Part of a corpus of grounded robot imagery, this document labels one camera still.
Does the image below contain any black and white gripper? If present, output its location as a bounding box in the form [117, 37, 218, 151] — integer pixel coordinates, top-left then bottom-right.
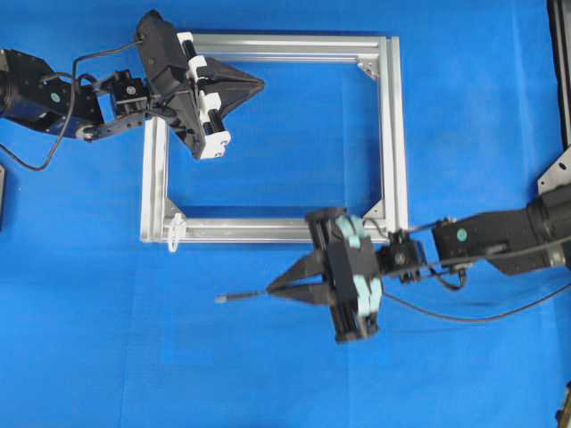
[136, 10, 265, 160]

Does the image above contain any black gripper teal tape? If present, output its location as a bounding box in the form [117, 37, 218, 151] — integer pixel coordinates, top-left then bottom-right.
[266, 208, 384, 343]

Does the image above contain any black wire with plug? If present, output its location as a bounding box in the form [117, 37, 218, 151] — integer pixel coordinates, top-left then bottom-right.
[214, 275, 571, 323]

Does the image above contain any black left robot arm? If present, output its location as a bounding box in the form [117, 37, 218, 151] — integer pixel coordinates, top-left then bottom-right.
[1, 10, 265, 160]

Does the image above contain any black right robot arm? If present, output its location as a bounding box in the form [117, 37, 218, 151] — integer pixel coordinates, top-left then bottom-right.
[218, 150, 570, 343]

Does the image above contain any blue table mat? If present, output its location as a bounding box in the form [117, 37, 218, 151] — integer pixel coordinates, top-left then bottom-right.
[1, 1, 570, 427]

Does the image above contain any dark box at left edge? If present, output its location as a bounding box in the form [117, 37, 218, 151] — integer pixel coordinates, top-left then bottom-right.
[0, 165, 6, 230]

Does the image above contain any aluminium extrusion frame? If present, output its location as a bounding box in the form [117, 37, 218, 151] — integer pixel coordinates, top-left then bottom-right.
[139, 33, 409, 251]

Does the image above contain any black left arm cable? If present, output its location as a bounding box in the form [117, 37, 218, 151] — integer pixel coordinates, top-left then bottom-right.
[0, 39, 148, 172]

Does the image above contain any black post at top right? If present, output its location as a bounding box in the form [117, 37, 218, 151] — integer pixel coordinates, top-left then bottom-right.
[547, 0, 570, 149]

